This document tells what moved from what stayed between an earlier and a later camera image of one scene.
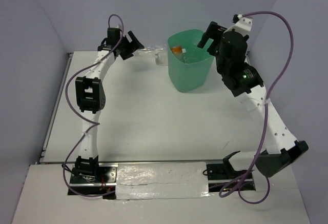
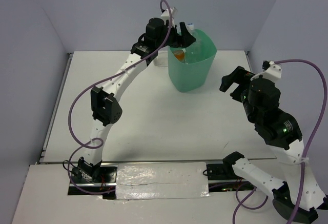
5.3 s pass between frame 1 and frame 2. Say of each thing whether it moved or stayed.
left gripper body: moved
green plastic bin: stayed
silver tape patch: stayed
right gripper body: moved
